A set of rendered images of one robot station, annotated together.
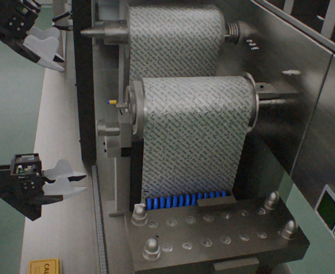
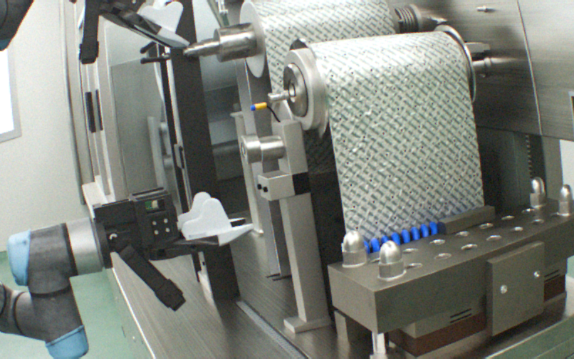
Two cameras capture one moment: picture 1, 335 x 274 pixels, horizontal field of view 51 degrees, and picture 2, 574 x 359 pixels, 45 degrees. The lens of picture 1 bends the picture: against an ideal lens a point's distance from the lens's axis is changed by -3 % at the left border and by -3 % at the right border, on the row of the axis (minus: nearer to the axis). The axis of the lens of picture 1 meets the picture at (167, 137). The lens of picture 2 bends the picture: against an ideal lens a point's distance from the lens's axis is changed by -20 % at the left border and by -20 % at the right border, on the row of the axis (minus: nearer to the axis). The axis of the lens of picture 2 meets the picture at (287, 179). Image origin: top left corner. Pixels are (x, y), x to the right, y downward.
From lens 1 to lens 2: 0.59 m
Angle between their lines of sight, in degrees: 25
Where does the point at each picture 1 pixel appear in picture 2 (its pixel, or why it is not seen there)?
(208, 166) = (439, 165)
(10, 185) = (132, 234)
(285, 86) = (488, 29)
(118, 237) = (324, 344)
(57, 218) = (206, 350)
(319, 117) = (530, 26)
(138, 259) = (374, 284)
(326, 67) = not seen: outside the picture
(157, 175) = (366, 194)
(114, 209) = (301, 321)
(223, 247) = (494, 243)
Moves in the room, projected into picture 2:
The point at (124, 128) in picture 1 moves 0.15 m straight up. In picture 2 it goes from (290, 133) to (273, 30)
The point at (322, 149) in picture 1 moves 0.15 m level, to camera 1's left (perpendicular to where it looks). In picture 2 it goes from (549, 58) to (466, 63)
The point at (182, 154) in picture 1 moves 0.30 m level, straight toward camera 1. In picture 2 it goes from (394, 144) to (422, 183)
